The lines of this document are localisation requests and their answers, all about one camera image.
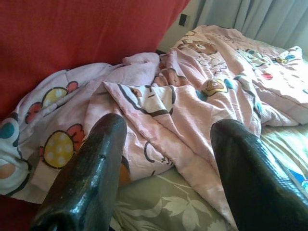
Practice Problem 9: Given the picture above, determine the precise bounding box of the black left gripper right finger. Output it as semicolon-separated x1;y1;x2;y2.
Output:
210;119;308;231

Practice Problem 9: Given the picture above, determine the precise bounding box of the grey curtain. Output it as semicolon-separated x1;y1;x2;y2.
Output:
193;0;308;50

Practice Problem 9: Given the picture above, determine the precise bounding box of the pink cartoon blanket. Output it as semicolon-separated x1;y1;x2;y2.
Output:
0;25;308;231

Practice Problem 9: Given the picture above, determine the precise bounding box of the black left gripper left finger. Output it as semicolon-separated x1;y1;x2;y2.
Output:
30;113;128;231

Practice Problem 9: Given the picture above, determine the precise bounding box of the red fabric cover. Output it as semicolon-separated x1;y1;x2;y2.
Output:
0;0;192;231

